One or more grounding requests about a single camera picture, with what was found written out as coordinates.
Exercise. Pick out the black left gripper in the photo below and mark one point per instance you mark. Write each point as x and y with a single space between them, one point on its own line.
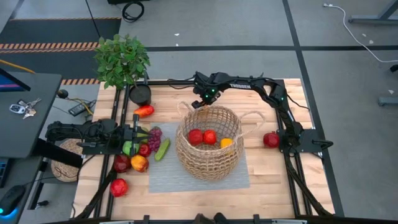
127 135

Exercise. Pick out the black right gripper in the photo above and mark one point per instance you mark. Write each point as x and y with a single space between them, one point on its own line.
206 93

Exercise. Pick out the green pear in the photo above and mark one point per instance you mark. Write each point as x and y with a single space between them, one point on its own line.
144 129

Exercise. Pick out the small red apple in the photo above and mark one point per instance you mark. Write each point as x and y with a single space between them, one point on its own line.
145 151

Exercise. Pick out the green apple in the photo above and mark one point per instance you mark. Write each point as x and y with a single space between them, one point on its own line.
128 148

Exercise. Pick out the orange and red peach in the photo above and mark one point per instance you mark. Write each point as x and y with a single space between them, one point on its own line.
140 163

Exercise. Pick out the red tomato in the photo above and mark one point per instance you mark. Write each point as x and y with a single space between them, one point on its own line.
210 137

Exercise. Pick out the dark red apple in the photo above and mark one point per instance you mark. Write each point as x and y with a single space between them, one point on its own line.
122 164

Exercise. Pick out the yellow bell pepper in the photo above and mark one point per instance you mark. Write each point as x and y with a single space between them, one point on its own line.
226 143

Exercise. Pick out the red pomegranate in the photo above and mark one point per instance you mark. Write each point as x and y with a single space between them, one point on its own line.
119 187
271 140

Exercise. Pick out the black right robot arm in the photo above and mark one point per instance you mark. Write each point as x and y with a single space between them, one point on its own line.
248 85

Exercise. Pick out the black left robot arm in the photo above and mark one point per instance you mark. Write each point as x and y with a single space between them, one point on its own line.
71 130

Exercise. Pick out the purple grape bunch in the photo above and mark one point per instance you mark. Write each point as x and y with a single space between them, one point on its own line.
154 140

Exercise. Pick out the red and orange mango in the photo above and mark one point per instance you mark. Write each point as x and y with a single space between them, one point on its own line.
144 111

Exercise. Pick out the green cucumber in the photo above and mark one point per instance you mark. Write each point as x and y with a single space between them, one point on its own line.
162 150

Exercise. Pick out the grey woven placemat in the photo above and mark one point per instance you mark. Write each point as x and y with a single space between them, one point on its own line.
164 180

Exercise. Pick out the black power adapter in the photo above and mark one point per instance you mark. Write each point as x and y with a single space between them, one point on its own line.
77 109

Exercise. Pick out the green potted plant, black pot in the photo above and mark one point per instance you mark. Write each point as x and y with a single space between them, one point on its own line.
121 62

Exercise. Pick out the round woven trivet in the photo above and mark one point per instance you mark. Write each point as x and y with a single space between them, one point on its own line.
63 172

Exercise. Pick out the black desk support bar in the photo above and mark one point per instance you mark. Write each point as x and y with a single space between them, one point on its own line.
56 152

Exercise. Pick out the black round knob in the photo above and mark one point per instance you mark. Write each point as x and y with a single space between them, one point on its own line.
63 93

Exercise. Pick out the person's foot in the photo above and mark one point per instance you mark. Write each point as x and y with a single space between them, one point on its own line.
203 219
221 219

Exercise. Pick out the silver key bunch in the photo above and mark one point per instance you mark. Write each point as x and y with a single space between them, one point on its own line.
31 107

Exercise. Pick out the black desk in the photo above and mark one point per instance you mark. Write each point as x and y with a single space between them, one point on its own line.
25 137

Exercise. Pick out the black car key fob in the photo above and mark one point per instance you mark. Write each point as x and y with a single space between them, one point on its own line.
17 109

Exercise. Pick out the black hazard-striped floor mat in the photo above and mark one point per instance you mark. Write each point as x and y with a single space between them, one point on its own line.
56 31

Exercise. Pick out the computer monitor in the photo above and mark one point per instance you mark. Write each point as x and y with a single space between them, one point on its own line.
9 84

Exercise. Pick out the yellow rod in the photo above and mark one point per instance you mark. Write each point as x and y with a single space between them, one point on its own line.
17 66

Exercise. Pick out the dark keyboard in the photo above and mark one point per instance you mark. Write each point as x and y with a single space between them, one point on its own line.
3 171

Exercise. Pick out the black computer mouse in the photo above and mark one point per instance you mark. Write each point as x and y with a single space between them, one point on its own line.
11 199

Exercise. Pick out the grey table foot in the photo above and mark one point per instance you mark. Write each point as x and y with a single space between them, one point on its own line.
388 101

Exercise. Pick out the grey table leg base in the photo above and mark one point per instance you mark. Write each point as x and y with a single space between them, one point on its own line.
373 20

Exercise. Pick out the black caster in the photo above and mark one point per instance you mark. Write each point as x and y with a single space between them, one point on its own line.
395 68

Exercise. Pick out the black aluminium table frame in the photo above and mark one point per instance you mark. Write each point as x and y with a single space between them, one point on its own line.
161 82

